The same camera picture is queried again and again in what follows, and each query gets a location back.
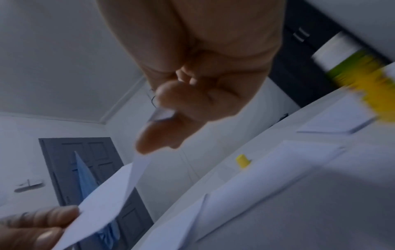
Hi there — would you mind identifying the person's left hand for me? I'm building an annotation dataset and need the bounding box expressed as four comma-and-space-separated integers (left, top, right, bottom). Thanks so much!
0, 205, 81, 250

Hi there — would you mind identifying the person's right hand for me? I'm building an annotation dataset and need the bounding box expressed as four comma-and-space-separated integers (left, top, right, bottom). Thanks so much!
95, 0, 288, 155

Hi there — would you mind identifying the single white paper sheet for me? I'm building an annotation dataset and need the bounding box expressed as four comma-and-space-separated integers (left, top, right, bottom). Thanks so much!
52, 108, 177, 250
185, 140, 346, 240

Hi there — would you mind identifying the yellow glue stick cap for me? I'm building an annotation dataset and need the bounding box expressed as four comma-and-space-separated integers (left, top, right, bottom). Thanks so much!
236, 154, 252, 169

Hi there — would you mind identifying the white paper stack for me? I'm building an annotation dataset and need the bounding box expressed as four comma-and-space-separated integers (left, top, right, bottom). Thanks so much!
132, 192, 211, 250
296, 93, 377, 135

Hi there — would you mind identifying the yellow glue stick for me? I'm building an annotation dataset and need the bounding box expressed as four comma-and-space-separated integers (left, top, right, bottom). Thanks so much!
311, 31, 395, 123

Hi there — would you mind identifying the grey door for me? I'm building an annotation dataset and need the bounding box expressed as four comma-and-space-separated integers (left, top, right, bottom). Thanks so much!
38, 138, 155, 250

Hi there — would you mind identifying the blue hanging cloth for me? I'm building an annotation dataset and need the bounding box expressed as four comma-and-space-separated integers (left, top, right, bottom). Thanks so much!
74, 151, 121, 248

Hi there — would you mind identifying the black wardrobe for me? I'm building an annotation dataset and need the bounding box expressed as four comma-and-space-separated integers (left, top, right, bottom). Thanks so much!
268, 0, 395, 108

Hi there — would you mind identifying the white wall switch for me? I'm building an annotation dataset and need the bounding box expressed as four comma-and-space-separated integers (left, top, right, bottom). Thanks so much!
15, 180, 45, 192

